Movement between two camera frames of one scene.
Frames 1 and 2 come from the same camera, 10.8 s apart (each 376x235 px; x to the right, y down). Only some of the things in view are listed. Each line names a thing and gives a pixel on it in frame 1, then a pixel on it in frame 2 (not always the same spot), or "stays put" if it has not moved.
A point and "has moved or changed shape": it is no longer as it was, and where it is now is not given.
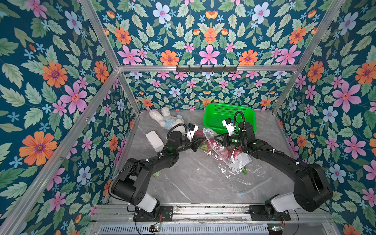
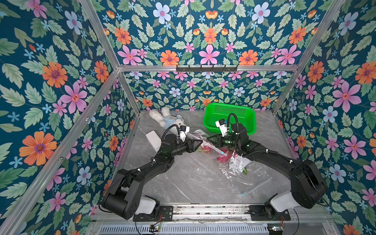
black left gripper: x=194 y=144 stays put
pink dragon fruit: x=214 y=146 -> x=226 y=157
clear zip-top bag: x=216 y=151 has moved or changed shape
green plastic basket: x=215 y=113 stays put
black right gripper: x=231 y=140 stays put
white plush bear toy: x=164 y=119 stays put
